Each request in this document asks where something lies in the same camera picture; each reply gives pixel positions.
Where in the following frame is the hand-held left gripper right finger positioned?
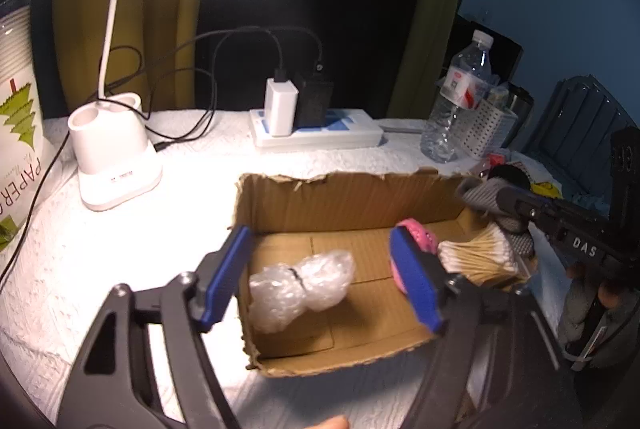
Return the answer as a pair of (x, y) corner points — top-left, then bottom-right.
(389, 225), (567, 429)

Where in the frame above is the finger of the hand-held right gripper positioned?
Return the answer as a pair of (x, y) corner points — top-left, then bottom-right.
(492, 185), (540, 226)

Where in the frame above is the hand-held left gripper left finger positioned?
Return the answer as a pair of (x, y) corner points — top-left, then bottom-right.
(56, 225), (253, 429)

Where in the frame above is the grey knit cloth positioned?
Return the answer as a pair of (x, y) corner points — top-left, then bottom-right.
(456, 175), (537, 261)

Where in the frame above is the brown cardboard box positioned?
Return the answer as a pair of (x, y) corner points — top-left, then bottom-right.
(231, 166), (542, 378)

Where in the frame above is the person's right hand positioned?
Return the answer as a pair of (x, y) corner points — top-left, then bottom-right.
(567, 261), (627, 311)

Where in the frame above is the person's left hand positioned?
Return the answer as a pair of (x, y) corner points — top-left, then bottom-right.
(309, 415), (351, 429)

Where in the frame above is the black round lid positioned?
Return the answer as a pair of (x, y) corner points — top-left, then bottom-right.
(487, 163), (532, 192)

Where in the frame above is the yellow wrapper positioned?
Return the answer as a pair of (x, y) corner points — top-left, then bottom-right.
(531, 181), (563, 200)

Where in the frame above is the pink round sponge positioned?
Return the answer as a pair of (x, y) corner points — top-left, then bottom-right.
(389, 218), (441, 295)

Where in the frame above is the bundle of cotton swabs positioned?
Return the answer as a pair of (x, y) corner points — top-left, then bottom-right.
(437, 229), (532, 288)

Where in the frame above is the white perforated basket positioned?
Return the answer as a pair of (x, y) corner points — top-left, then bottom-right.
(464, 95), (519, 160)

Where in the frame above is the clear bubble wrap bundle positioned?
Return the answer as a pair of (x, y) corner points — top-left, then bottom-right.
(248, 249), (357, 335)

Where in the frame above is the dark blue ribbed chair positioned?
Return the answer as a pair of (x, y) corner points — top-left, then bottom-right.
(536, 75), (640, 212)

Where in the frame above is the dark metal cup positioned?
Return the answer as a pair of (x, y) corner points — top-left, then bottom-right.
(506, 85), (535, 146)

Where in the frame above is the clear plastic water bottle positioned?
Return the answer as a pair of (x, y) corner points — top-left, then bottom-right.
(420, 29), (496, 164)

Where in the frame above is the white textured table cloth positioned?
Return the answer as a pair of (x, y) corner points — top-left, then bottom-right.
(0, 108), (581, 429)

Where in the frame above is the black box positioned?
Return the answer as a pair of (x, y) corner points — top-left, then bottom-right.
(452, 13), (524, 82)

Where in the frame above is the white blue power strip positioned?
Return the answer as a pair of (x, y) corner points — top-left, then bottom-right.
(249, 108), (385, 150)

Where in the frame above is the white desk lamp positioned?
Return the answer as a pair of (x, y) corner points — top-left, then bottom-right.
(67, 0), (267, 212)

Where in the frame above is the white charger plug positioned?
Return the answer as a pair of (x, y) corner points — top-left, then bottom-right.
(263, 69), (300, 138)

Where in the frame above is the black power adapter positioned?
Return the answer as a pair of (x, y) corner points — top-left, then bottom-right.
(293, 61), (335, 130)

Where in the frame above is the olive green curtain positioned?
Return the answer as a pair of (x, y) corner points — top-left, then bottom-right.
(386, 0), (474, 120)

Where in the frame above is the paper towel package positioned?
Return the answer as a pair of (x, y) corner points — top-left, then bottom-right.
(0, 0), (64, 256)

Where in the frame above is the black lamp cable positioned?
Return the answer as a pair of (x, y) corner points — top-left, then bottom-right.
(100, 45), (166, 154)

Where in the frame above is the black charger cable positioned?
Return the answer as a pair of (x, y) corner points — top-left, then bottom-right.
(145, 25), (285, 144)

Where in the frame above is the black adapter cable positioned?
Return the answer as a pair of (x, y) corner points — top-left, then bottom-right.
(209, 25), (325, 72)

